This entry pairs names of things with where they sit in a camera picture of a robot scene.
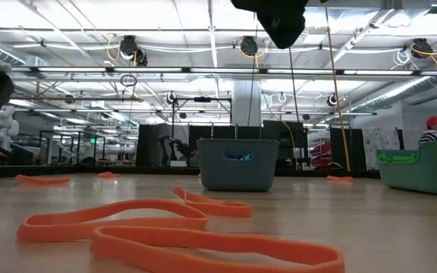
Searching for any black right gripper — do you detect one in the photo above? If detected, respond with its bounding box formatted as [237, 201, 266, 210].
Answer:
[230, 0, 310, 50]

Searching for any blue rubber band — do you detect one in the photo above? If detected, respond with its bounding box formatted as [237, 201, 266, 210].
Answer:
[222, 151, 255, 162]

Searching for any blue plastic basket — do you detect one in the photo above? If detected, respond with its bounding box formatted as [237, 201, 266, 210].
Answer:
[196, 138, 280, 192]

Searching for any white pillar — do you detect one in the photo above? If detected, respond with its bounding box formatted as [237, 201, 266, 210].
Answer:
[232, 77, 262, 128]

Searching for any black mesh computer case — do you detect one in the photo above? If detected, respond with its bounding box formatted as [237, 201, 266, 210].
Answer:
[262, 120, 310, 170]

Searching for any red rack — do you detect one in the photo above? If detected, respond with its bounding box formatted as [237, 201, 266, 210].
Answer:
[309, 142, 333, 168]

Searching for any black partition panel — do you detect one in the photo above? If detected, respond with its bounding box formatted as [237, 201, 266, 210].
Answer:
[137, 123, 189, 168]
[330, 127, 367, 171]

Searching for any white patterned cover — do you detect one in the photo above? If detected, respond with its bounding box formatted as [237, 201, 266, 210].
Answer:
[362, 126, 401, 170]

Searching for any person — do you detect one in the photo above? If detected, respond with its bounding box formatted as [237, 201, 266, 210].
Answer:
[417, 115, 437, 147]

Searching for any green plastic basket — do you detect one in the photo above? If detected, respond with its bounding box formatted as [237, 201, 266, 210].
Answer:
[376, 140, 437, 197]

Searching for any black ceiling cable reel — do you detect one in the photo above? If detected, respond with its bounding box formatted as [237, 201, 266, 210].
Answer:
[237, 35, 269, 58]
[410, 36, 437, 69]
[106, 34, 148, 67]

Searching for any thin black hanging cable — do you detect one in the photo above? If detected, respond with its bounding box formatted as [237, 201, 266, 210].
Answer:
[247, 22, 260, 128]

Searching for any yellow hanging cable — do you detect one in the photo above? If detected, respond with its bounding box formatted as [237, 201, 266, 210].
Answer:
[323, 5, 352, 172]

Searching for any black camera stand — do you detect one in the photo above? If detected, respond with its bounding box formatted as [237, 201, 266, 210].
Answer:
[167, 95, 234, 137]

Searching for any silver ceiling duct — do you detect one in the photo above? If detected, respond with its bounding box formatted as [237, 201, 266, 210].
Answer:
[349, 74, 437, 111]

